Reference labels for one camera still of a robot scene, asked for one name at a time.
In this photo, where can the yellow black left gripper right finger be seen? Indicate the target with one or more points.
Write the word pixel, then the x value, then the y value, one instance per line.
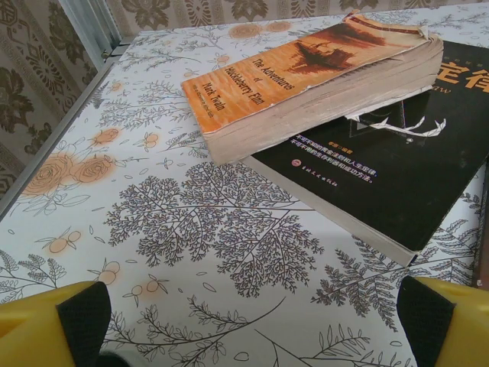
pixel 451 329

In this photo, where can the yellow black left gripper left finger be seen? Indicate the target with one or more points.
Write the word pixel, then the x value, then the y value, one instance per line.
pixel 30 332

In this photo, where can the black book with Chinese title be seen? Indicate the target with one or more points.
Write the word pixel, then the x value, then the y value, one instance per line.
pixel 401 183

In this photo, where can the orange Huckleberry Finn paperback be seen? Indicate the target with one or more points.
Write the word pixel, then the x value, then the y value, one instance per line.
pixel 267 88

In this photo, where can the floral patterned table cover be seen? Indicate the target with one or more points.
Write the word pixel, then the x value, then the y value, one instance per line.
pixel 153 229

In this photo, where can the aluminium side rail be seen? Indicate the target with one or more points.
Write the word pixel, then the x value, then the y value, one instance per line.
pixel 57 128

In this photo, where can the aluminium corner post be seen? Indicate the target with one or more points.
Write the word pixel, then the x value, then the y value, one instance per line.
pixel 112 26

